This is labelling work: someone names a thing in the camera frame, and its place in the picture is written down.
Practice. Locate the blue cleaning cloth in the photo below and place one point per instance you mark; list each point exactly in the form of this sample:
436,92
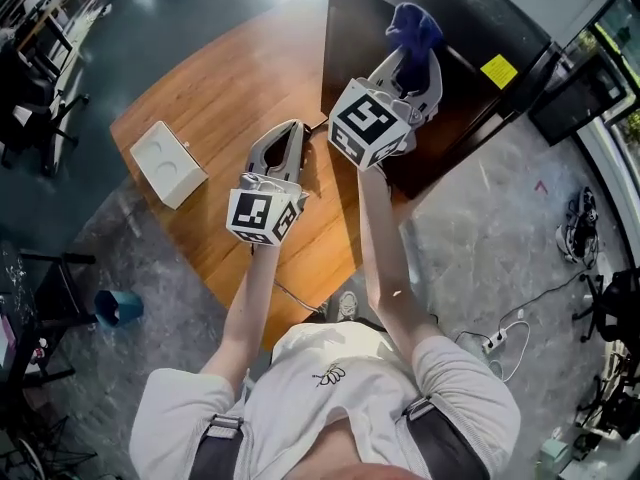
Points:
415,33

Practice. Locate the person's left forearm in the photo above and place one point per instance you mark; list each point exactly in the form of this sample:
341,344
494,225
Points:
245,308

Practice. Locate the white cardboard box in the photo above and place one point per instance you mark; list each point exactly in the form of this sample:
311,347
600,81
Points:
167,165

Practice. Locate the small teal box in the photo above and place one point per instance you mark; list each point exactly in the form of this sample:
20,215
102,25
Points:
554,455

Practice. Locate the black office chair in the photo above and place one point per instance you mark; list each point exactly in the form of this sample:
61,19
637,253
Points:
30,103

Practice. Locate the black glass-door cabinet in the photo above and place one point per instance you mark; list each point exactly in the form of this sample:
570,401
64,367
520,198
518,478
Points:
575,103

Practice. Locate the person's right forearm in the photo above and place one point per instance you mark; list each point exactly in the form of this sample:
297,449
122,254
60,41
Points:
382,248

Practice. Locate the person's right shoe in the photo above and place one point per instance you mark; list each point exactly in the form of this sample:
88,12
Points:
348,305

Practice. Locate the black metal side table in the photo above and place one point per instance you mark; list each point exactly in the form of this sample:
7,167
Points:
55,293

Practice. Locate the black swivel chair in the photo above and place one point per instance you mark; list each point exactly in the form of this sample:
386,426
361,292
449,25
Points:
620,303

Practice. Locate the white power strip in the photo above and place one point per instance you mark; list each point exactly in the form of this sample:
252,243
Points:
495,341

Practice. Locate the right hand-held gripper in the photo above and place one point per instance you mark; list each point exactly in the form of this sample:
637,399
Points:
365,123

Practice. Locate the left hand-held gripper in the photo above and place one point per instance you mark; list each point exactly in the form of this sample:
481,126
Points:
250,210

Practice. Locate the teal waste bin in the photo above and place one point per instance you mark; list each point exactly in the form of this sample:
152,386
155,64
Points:
120,308

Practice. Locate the white t-shirt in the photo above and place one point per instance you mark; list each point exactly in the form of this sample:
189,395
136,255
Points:
325,403

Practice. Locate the large black monitor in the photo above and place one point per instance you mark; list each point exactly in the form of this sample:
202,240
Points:
480,13

